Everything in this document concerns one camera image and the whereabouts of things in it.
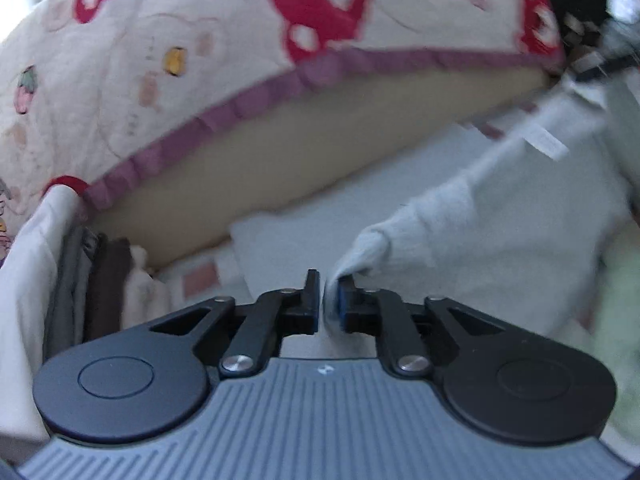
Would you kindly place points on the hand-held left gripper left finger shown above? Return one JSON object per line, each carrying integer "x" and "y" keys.
{"x": 312, "y": 305}

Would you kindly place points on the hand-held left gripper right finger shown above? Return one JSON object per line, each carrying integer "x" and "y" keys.
{"x": 345, "y": 300}

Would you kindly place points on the light grey printed shirt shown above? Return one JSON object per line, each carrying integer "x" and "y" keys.
{"x": 500, "y": 220}

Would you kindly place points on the pile of dark clothes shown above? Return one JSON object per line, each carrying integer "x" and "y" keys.
{"x": 585, "y": 5}

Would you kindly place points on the dark brown folded garment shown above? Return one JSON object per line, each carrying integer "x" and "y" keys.
{"x": 107, "y": 285}

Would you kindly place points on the grey folded garment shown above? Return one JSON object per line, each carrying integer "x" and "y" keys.
{"x": 70, "y": 290}

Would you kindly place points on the light green cloth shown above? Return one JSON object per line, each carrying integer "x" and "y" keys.
{"x": 620, "y": 335}

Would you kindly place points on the white folded garment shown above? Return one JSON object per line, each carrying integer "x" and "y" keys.
{"x": 25, "y": 310}

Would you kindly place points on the bear print blanket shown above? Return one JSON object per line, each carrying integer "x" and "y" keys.
{"x": 200, "y": 35}

